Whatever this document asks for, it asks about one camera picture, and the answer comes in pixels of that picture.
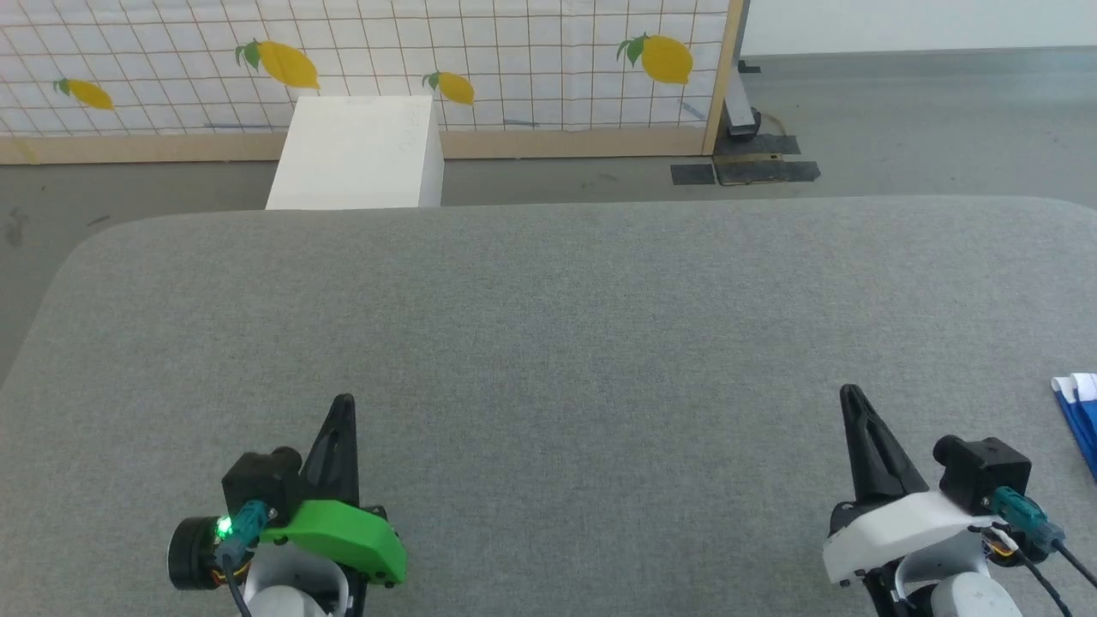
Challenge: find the grey metal partition foot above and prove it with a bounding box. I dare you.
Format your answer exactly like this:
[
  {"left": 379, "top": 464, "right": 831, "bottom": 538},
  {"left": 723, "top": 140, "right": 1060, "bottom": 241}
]
[{"left": 724, "top": 58, "right": 763, "bottom": 143}]

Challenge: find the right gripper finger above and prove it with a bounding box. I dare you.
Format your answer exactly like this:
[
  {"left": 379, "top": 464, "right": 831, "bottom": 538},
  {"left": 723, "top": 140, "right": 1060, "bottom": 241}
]
[{"left": 840, "top": 384, "right": 932, "bottom": 506}]

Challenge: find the left camera cable teal plug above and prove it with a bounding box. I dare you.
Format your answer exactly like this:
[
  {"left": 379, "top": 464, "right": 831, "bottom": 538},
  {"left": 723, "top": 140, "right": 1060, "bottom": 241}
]
[{"left": 216, "top": 501, "right": 272, "bottom": 617}]

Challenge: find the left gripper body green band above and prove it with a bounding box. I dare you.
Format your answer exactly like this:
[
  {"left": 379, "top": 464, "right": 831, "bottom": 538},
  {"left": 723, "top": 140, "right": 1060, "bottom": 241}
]
[{"left": 260, "top": 500, "right": 408, "bottom": 617}]

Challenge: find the lemon print partition panel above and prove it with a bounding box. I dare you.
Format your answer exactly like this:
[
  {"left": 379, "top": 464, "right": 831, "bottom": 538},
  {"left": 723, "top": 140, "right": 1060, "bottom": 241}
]
[{"left": 0, "top": 0, "right": 752, "bottom": 165}]

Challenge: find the white rectangular box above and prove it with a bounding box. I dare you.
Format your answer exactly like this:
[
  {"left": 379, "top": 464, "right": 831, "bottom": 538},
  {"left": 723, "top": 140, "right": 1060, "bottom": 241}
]
[{"left": 266, "top": 96, "right": 445, "bottom": 210}]

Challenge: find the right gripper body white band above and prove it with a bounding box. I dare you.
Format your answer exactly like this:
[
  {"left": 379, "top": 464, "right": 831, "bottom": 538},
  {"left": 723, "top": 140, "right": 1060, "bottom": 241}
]
[{"left": 823, "top": 489, "right": 1000, "bottom": 589}]

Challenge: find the blue white sports garment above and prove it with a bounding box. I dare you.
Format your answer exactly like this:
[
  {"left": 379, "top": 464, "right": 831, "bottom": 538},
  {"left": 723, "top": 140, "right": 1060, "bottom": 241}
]
[{"left": 1051, "top": 374, "right": 1097, "bottom": 481}]

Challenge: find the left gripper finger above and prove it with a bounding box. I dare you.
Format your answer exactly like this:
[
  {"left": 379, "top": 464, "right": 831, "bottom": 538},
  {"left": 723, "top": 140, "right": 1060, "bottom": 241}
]
[{"left": 298, "top": 394, "right": 361, "bottom": 508}]

